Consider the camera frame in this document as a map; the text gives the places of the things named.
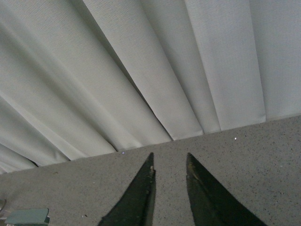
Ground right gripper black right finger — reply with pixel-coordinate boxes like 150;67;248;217
186;153;265;226

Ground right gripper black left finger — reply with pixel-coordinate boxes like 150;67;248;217
98;153;156;226

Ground green dish drying rack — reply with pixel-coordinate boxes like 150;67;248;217
0;199;50;226

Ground white pleated curtain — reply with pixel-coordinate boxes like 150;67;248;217
0;0;301;173

